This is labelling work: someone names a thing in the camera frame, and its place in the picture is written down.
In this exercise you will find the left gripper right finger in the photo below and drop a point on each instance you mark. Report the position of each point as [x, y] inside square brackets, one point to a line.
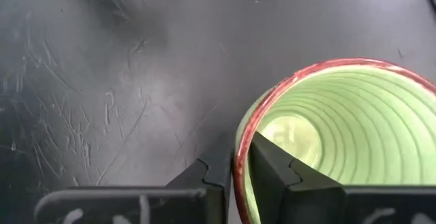
[323, 207]

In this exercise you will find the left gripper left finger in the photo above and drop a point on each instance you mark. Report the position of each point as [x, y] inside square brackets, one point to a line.
[153, 207]

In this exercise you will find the green ceramic mug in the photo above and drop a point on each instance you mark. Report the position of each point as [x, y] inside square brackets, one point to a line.
[357, 115]

